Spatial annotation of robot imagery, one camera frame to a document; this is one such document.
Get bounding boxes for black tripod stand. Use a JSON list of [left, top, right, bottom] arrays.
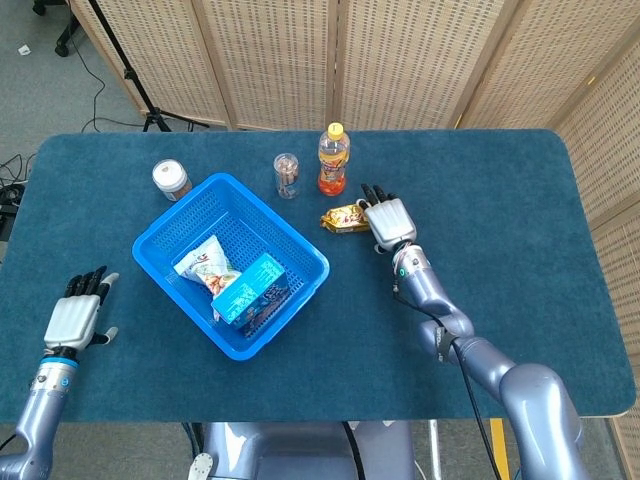
[[87, 0, 211, 134]]

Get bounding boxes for silver-blue robot torso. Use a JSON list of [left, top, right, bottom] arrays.
[[187, 421, 416, 480]]

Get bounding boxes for teal table cloth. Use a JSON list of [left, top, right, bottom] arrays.
[[0, 128, 637, 424]]

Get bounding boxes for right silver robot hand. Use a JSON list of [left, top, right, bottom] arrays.
[[355, 183, 419, 254]]

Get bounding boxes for clear jar of wafer sticks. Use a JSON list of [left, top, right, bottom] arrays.
[[272, 152, 301, 200]]

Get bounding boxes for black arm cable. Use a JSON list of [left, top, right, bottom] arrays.
[[392, 284, 502, 480]]

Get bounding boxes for blue perforated plastic basket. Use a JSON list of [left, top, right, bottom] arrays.
[[131, 172, 331, 361]]

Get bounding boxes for white snack packet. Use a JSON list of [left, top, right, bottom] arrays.
[[173, 234, 243, 322]]

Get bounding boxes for wicker folding screen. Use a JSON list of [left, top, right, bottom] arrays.
[[69, 0, 640, 480]]

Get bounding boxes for white tissue object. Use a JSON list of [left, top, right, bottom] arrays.
[[152, 158, 193, 202]]

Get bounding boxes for blue cookie box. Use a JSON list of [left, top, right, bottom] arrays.
[[210, 252, 290, 337]]

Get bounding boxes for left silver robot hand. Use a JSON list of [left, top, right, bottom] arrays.
[[43, 265, 120, 350]]

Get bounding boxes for orange iced tea bottle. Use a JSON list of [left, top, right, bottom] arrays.
[[317, 122, 351, 197]]

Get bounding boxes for black office chair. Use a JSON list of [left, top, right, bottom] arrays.
[[32, 0, 82, 57]]

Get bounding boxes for gold cracker packet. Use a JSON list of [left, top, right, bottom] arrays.
[[320, 202, 372, 235]]

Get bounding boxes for black floor cables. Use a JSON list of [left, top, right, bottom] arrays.
[[0, 153, 37, 241]]

